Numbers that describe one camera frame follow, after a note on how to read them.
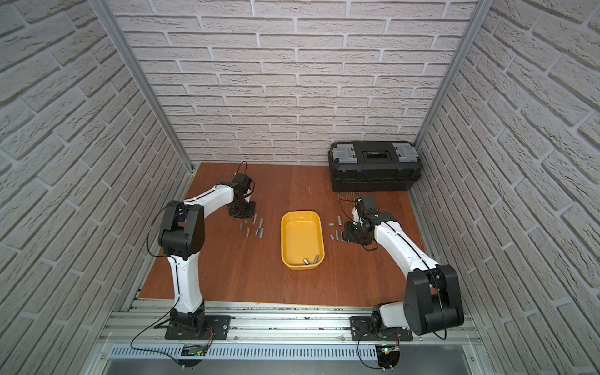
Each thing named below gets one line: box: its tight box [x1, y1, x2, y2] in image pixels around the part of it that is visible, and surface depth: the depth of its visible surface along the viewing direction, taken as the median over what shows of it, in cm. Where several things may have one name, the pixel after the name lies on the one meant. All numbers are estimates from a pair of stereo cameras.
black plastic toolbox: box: [328, 140, 422, 193], surface depth 102 cm
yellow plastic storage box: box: [280, 210, 325, 272], surface depth 94 cm
